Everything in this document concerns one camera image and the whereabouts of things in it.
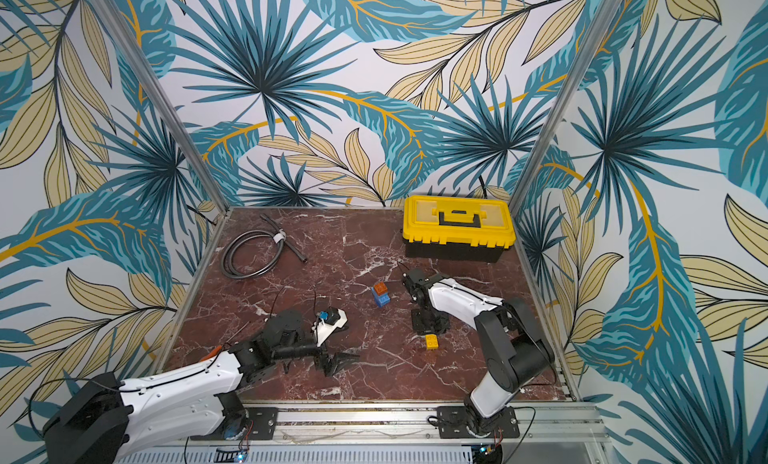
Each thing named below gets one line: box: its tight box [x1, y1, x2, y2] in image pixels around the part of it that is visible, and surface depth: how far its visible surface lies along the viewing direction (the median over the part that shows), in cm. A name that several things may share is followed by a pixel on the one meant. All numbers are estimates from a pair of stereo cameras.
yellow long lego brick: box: [425, 334, 439, 350], surface depth 87 cm
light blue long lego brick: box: [371, 287, 391, 308], surface depth 92 cm
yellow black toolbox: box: [402, 195, 516, 263], surface depth 96 cm
